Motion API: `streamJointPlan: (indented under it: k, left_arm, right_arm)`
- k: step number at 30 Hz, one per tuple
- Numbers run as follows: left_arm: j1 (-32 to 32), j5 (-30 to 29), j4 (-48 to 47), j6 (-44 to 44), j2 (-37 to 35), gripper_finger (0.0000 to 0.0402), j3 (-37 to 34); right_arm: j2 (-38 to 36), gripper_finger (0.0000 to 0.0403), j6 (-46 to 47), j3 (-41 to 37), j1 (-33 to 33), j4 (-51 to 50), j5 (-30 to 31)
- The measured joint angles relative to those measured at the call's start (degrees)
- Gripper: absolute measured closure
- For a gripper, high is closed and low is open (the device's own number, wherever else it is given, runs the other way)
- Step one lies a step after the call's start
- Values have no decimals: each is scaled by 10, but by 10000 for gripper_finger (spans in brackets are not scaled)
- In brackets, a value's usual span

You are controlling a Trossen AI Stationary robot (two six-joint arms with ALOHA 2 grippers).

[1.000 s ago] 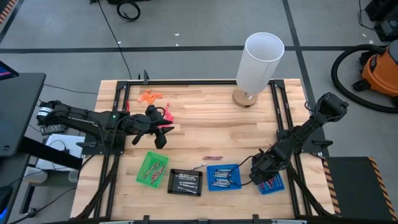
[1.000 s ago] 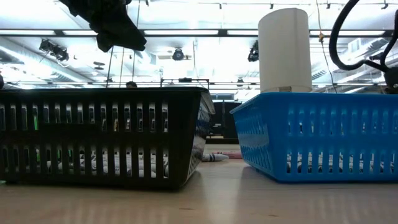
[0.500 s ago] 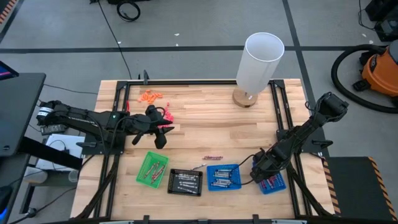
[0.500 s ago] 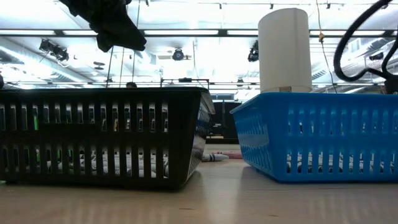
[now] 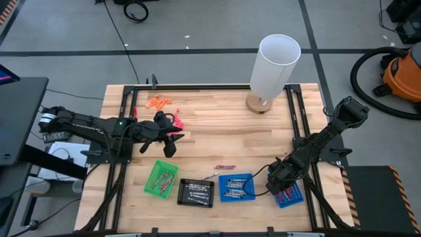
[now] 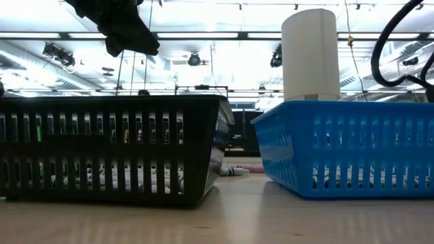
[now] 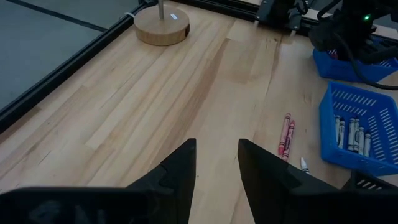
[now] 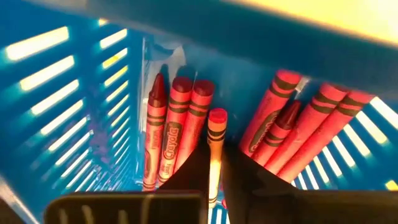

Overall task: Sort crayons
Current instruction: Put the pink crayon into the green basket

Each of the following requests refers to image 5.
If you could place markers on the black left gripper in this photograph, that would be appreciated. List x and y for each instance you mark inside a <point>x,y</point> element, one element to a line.
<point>153,130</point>

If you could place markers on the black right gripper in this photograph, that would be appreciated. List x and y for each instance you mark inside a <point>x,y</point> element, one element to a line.
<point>287,171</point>

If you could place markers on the blue plastic basket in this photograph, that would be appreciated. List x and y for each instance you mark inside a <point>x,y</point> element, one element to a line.
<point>223,197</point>
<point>296,198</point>

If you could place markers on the black plastic basket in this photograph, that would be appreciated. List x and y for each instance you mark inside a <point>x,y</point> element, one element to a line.
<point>181,197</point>

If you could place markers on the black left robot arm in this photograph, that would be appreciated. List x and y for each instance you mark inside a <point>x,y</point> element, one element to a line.
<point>82,125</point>

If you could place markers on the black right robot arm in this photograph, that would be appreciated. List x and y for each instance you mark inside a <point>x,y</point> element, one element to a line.
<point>329,135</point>

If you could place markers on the green plastic basket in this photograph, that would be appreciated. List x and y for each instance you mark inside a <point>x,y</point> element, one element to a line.
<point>153,187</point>

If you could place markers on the round wooden holder base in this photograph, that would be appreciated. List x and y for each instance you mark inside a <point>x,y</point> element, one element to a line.
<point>258,107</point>

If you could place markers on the black hazard-striped mat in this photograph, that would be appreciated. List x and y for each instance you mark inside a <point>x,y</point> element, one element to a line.
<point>378,197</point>

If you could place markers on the white box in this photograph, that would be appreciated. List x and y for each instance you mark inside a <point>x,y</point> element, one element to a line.
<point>65,151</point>

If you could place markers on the black power adapter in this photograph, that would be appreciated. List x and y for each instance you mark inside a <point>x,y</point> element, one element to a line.
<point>56,136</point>

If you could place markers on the white paper towel roll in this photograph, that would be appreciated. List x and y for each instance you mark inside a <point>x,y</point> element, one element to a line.
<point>274,66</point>

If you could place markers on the orange shop vacuum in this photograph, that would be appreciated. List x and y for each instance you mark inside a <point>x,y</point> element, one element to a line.
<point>355,85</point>
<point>401,75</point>

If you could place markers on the black desk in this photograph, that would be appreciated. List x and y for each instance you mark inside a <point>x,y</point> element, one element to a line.
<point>23,115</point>

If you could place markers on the computer monitor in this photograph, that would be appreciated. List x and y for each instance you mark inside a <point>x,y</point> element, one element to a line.
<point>6,75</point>

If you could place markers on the hazard-striped floor strip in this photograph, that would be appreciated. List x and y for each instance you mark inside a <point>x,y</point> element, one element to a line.
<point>6,11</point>

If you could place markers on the black equipment case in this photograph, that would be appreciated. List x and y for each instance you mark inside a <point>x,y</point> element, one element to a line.
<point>408,19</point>

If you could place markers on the black frame clamp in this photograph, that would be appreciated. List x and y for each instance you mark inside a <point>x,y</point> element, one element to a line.
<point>153,81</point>

